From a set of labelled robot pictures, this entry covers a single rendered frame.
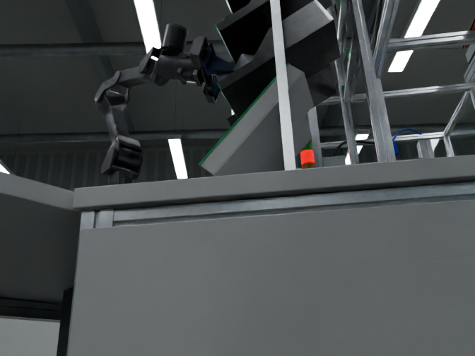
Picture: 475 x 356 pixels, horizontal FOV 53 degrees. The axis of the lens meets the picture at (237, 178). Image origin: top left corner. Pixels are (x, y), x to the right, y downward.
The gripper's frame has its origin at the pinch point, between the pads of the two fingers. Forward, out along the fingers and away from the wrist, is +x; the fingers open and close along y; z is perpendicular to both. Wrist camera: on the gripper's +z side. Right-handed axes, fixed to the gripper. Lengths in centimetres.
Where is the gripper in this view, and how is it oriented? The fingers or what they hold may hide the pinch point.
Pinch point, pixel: (226, 73)
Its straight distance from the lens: 116.3
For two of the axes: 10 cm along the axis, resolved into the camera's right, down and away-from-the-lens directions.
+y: 1.6, 4.3, 8.9
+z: 2.5, -8.9, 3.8
